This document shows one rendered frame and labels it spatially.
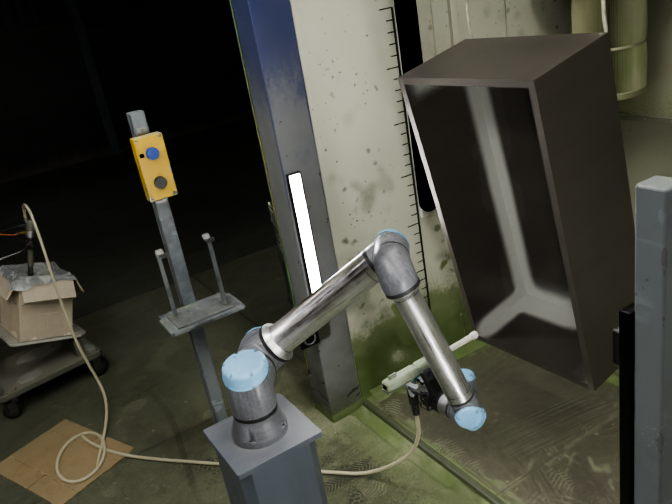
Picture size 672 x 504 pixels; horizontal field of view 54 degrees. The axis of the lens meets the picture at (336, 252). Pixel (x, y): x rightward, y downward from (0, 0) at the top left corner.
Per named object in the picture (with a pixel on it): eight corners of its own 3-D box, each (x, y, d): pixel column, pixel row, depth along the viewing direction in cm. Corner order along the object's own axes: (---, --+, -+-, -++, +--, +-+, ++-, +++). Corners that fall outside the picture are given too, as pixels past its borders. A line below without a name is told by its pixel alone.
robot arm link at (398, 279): (401, 251, 190) (492, 425, 211) (400, 235, 201) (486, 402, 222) (365, 267, 192) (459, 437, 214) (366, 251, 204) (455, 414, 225)
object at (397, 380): (396, 430, 255) (386, 381, 247) (389, 425, 259) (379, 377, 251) (485, 375, 277) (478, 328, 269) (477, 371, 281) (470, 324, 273)
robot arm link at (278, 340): (222, 367, 222) (390, 231, 200) (233, 341, 239) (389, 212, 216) (254, 396, 226) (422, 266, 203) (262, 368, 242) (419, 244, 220)
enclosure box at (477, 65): (526, 294, 300) (465, 38, 245) (649, 337, 252) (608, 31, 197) (474, 337, 286) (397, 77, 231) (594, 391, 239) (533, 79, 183)
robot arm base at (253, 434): (246, 457, 208) (240, 432, 204) (223, 430, 224) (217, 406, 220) (298, 431, 216) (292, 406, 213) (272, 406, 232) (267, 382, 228)
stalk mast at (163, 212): (231, 439, 324) (139, 109, 263) (235, 444, 319) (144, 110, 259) (220, 444, 322) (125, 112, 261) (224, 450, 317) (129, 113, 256)
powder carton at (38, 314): (-16, 323, 400) (-17, 259, 393) (57, 314, 428) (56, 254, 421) (11, 347, 361) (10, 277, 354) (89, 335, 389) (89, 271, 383)
